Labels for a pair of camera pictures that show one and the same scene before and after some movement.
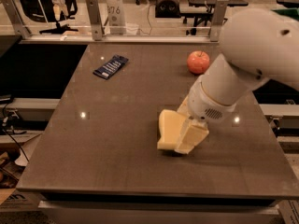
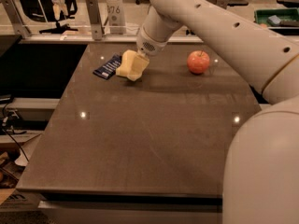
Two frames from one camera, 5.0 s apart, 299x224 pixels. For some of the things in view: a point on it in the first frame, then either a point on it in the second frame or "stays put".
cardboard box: [12, 200] stays put
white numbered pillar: [116, 9] stays put
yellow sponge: [170, 123] -> [128, 63]
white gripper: [202, 105] -> [149, 46]
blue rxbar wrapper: [111, 66] stays put
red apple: [198, 62] stays put
